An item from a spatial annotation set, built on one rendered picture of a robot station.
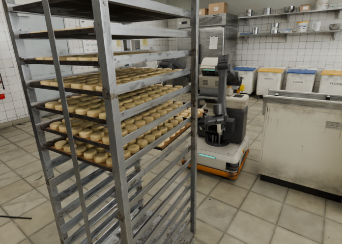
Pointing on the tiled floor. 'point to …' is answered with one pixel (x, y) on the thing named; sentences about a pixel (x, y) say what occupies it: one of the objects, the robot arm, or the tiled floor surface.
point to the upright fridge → (231, 19)
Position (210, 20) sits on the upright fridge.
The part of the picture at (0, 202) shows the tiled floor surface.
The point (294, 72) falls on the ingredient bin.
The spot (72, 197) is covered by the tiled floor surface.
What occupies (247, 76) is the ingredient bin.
